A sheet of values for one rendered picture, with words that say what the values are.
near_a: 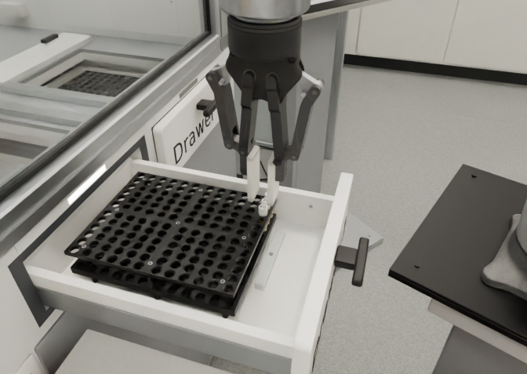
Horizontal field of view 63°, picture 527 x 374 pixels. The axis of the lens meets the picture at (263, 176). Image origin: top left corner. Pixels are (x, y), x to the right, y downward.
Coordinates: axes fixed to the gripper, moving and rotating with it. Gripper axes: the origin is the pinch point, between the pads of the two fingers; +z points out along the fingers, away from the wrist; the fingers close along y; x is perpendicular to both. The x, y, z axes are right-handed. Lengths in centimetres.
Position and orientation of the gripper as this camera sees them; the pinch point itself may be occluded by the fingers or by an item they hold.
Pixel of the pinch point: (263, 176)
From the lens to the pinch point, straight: 54.6
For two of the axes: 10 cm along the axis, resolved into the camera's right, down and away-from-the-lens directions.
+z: -0.1, 8.0, 6.0
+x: -3.0, 5.7, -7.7
